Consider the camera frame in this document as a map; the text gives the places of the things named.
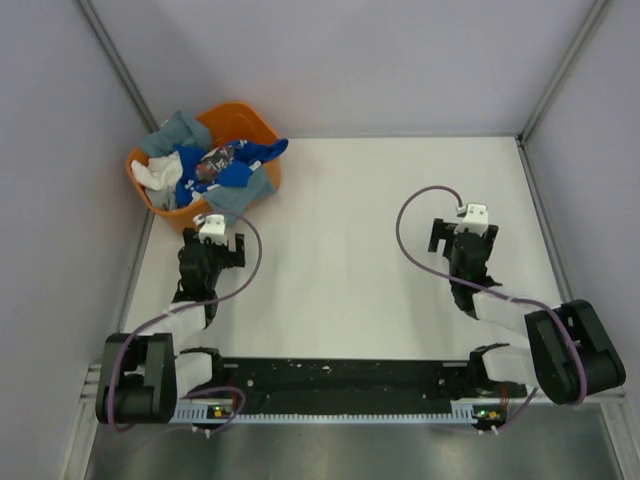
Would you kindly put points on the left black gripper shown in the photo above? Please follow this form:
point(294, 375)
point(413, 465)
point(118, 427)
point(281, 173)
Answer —
point(230, 258)

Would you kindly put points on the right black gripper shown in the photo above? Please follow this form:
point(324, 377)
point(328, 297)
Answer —
point(442, 231)

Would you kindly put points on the blue t shirt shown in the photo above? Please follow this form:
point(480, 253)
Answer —
point(237, 175)

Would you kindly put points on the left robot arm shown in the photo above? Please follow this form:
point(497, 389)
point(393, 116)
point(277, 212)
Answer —
point(144, 373)

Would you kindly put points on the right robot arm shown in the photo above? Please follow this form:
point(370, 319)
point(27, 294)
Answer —
point(569, 354)

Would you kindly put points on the white t shirt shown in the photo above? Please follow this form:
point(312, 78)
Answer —
point(159, 173)

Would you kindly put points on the grey-blue t shirt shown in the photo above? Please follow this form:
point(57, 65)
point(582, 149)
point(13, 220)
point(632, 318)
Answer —
point(184, 129)

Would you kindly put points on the orange plastic laundry basket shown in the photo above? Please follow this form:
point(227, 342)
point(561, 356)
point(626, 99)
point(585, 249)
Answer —
point(225, 122)

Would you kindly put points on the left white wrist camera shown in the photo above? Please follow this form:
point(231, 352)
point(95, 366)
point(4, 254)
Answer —
point(211, 228)

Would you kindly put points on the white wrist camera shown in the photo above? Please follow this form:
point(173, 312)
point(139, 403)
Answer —
point(474, 219)
point(211, 228)

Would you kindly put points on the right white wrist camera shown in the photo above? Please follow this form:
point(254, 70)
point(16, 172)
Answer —
point(474, 219)

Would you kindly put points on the right aluminium frame post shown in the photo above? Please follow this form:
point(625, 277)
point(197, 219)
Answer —
point(589, 26)

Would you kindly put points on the aluminium frame post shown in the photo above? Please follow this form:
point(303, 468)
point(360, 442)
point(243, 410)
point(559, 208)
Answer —
point(589, 26)
point(92, 18)

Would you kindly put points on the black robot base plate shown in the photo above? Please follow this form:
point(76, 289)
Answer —
point(347, 386)

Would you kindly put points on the grey slotted cable duct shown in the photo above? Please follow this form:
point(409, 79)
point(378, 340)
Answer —
point(456, 414)

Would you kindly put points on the left aluminium frame post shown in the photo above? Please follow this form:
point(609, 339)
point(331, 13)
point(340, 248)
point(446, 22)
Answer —
point(92, 18)

